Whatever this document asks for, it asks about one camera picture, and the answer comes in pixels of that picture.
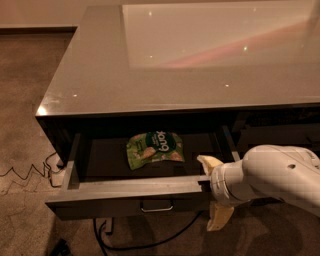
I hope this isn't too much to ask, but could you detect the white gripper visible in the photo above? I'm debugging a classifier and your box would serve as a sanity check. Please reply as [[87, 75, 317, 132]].
[[197, 155, 257, 232]]

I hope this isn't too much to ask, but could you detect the drawer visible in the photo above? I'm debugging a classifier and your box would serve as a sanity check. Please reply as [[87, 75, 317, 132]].
[[232, 111, 320, 153], [46, 126, 239, 220]]

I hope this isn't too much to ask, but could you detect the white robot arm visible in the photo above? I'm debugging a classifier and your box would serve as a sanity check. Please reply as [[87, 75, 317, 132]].
[[197, 145, 320, 231]]

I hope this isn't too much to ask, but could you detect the dark cabinet with glossy top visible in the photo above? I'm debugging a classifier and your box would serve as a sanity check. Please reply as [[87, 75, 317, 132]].
[[36, 0, 320, 160]]

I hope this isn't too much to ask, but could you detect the green snack bag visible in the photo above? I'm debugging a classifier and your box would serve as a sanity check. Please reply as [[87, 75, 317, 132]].
[[126, 131, 185, 170]]

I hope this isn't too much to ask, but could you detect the black object on floor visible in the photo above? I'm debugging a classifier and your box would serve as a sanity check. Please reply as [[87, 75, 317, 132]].
[[49, 239, 72, 256]]

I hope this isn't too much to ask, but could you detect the thick black floor cable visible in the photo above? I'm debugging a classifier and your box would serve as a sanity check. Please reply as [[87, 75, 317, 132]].
[[92, 211, 204, 256]]

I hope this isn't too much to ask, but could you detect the thin black zigzag cable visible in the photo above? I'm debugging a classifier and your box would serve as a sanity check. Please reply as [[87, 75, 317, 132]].
[[0, 151, 68, 188]]

